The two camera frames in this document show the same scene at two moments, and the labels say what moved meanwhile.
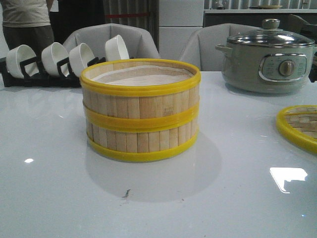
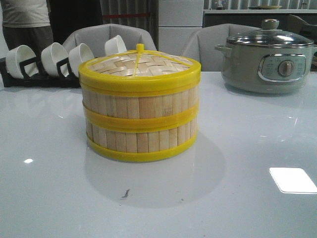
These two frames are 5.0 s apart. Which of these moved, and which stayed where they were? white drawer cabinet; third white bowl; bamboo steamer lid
Moved: bamboo steamer lid
Stayed: white drawer cabinet; third white bowl
